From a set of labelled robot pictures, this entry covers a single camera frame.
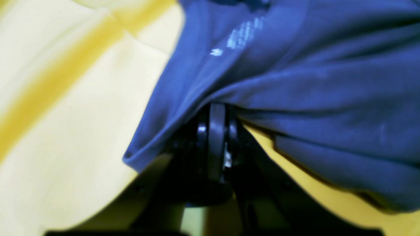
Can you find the grey-blue T-shirt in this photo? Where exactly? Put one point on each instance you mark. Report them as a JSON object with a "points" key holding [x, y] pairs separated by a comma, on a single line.
{"points": [[336, 80]]}

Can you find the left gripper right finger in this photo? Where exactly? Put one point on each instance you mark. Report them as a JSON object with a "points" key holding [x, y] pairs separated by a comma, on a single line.
{"points": [[270, 202]]}

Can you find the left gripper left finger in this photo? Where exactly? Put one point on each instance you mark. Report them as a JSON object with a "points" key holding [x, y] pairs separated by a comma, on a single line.
{"points": [[153, 204]]}

